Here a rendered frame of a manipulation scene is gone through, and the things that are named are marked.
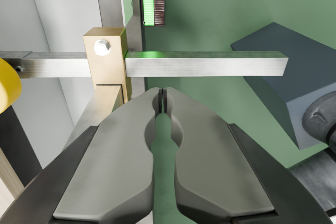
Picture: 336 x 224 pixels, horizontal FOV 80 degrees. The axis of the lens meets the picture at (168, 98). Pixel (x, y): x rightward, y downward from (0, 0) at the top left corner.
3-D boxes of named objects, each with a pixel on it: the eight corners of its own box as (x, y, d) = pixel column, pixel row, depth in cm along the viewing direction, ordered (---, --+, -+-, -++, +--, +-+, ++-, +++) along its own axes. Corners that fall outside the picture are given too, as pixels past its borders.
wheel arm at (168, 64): (276, 48, 33) (291, 57, 29) (271, 67, 35) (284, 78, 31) (3, 49, 32) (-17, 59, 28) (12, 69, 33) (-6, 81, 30)
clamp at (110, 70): (129, 26, 31) (125, 36, 26) (136, 101, 38) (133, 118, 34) (88, 26, 30) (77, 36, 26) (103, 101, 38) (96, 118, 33)
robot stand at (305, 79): (274, 21, 109) (374, 66, 58) (284, 60, 121) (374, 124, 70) (230, 44, 115) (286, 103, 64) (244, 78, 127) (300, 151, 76)
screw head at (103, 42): (109, 39, 27) (107, 42, 26) (112, 54, 28) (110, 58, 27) (93, 39, 26) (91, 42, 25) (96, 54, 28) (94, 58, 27)
